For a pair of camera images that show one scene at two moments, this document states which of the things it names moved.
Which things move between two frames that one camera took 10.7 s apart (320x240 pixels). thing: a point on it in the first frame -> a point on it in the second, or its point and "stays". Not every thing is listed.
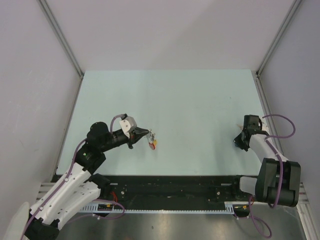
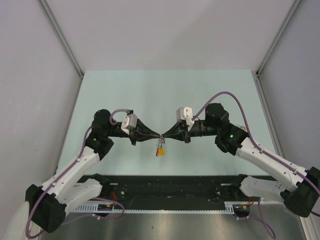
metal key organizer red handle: [150, 138] -> [159, 145]
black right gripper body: [242, 144] -> [195, 131]
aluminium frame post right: [294, 6] stays
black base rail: [147, 189] stays
